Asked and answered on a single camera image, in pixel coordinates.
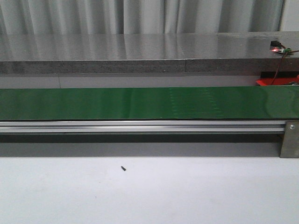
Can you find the white curtain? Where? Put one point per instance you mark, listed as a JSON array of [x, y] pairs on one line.
[[62, 17]]

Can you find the red plastic tray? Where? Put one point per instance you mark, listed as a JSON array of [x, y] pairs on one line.
[[278, 81]]

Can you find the aluminium conveyor frame rail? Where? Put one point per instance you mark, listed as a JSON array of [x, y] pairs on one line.
[[143, 126]]

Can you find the small sensor circuit board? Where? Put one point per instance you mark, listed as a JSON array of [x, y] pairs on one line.
[[278, 47]]

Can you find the steel conveyor support bracket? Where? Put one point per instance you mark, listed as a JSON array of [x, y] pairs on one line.
[[290, 145]]

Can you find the green conveyor belt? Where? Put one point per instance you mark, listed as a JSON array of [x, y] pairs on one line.
[[247, 102]]

